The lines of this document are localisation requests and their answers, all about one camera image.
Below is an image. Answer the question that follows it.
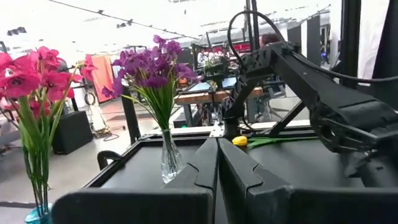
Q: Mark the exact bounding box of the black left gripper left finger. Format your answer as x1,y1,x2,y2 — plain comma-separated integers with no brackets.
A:
51,138,219,224

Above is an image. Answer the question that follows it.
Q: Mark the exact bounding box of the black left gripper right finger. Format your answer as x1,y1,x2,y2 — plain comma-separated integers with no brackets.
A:
218,138,398,224

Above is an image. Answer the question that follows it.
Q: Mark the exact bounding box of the yellow artificial tulip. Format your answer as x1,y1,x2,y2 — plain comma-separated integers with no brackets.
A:
231,135,315,149

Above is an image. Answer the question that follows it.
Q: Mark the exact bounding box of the red artificial flower bunch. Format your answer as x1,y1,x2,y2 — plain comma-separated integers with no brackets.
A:
0,45,68,215
37,46,98,215

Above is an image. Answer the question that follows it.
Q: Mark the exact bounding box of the clear conical glass vase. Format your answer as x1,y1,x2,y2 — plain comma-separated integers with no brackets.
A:
160,129,187,184

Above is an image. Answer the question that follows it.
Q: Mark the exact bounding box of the blue glass vase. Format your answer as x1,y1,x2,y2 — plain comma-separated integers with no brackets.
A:
24,203,53,224

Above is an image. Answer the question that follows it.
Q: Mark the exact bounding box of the black table clamp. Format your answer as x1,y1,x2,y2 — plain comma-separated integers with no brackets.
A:
97,150,123,171

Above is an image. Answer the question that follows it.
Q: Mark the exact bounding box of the black equipment box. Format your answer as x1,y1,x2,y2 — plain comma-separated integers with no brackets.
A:
52,110,94,156

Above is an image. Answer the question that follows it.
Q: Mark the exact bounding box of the wooden workbench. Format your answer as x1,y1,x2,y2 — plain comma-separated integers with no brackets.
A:
173,86,265,106

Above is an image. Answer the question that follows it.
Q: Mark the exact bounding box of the orange cloth panel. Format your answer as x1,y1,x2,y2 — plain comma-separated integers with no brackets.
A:
89,55,115,103

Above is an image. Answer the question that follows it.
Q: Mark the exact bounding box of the person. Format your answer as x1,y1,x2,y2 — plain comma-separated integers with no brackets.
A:
260,32,282,47

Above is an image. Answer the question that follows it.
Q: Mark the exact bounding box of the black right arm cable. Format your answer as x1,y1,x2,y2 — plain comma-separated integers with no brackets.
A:
226,10,398,84

